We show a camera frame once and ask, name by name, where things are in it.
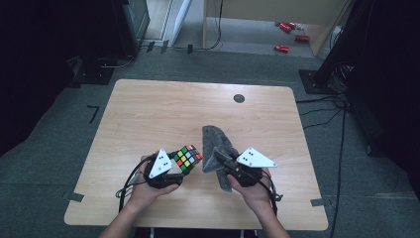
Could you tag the person's right hand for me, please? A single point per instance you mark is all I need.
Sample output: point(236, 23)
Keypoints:
point(257, 196)

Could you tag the black stand base plate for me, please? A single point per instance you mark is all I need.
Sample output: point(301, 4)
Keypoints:
point(94, 74)
point(313, 82)

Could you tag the person's dark clothing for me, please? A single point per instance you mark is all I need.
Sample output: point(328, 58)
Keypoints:
point(198, 234)

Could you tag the red can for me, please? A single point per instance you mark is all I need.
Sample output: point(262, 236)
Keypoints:
point(285, 27)
point(292, 25)
point(281, 48)
point(302, 38)

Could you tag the dark glass-front cabinet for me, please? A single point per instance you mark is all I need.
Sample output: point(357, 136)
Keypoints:
point(132, 26)

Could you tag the black tape piece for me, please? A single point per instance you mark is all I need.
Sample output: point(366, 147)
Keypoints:
point(164, 46)
point(150, 46)
point(189, 49)

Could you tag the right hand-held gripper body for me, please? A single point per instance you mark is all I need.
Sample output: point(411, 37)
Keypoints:
point(252, 173)

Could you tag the multicoloured puzzle cube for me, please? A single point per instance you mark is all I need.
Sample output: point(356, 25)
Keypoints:
point(187, 158)

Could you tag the grey fuzzy cloth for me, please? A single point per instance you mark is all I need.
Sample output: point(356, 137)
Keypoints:
point(214, 140)

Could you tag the light wooden partition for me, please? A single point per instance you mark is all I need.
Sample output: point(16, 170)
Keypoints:
point(264, 8)

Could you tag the pale floor tape strip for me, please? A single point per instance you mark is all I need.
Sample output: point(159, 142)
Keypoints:
point(394, 195)

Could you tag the white board panel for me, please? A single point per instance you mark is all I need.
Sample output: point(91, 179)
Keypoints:
point(181, 20)

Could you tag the black tape corner mark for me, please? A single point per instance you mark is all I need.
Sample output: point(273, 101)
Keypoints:
point(94, 112)

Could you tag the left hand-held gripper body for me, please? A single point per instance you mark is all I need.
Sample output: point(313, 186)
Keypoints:
point(160, 167)

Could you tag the person's left hand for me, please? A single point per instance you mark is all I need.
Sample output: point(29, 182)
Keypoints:
point(145, 196)

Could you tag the black curtain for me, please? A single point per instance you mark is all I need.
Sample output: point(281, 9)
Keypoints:
point(393, 82)
point(39, 66)

